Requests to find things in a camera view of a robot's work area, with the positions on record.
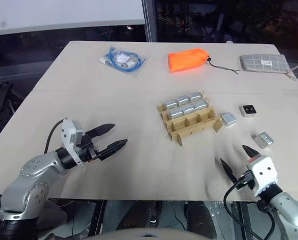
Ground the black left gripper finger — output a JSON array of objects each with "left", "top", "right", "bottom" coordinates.
[
  {"left": 84, "top": 122, "right": 116, "bottom": 139},
  {"left": 98, "top": 138, "right": 128, "bottom": 161}
]

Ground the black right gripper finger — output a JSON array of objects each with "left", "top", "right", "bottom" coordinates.
[
  {"left": 242, "top": 144, "right": 258, "bottom": 160},
  {"left": 220, "top": 157, "right": 240, "bottom": 185}
]

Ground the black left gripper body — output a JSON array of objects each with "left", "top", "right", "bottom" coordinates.
[{"left": 76, "top": 131, "right": 101, "bottom": 164}]

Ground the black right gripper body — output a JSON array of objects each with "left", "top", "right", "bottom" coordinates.
[{"left": 234, "top": 155, "right": 259, "bottom": 191}]

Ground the wooden rack with silver cells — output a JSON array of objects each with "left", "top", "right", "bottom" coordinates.
[{"left": 156, "top": 90, "right": 223, "bottom": 147}]

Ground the perforated metal plate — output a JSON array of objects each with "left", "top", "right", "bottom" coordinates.
[{"left": 205, "top": 201, "right": 240, "bottom": 240}]

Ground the grey plaid zipper pouch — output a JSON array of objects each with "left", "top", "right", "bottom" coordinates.
[{"left": 239, "top": 54, "right": 298, "bottom": 82}]

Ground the black chair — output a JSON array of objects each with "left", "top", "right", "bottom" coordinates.
[{"left": 0, "top": 73, "right": 21, "bottom": 141}]

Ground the grey window pillar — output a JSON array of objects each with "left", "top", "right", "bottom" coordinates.
[{"left": 141, "top": 0, "right": 160, "bottom": 43}]

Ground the white board panel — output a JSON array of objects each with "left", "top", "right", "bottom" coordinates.
[{"left": 0, "top": 0, "right": 146, "bottom": 37}]

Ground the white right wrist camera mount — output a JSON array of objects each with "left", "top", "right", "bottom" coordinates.
[{"left": 247, "top": 154, "right": 280, "bottom": 199}]

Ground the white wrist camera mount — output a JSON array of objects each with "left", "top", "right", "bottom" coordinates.
[
  {"left": 60, "top": 119, "right": 86, "bottom": 168},
  {"left": 247, "top": 154, "right": 280, "bottom": 199}
]

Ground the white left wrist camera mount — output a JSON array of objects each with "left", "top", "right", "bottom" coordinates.
[{"left": 60, "top": 119, "right": 86, "bottom": 168}]

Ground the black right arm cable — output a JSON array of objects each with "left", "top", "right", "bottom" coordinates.
[{"left": 223, "top": 183, "right": 276, "bottom": 240}]

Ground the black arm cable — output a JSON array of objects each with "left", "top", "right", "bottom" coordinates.
[
  {"left": 44, "top": 119, "right": 65, "bottom": 155},
  {"left": 223, "top": 183, "right": 276, "bottom": 240}
]

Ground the white square device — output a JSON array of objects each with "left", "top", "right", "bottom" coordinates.
[{"left": 239, "top": 104, "right": 258, "bottom": 118}]

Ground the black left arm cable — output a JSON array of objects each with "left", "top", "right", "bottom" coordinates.
[{"left": 44, "top": 119, "right": 65, "bottom": 155}]

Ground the blue cable in plastic bag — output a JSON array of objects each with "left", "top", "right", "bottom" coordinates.
[{"left": 99, "top": 45, "right": 149, "bottom": 79}]

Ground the orange drawstring pouch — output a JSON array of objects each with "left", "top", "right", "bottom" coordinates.
[{"left": 167, "top": 47, "right": 242, "bottom": 76}]

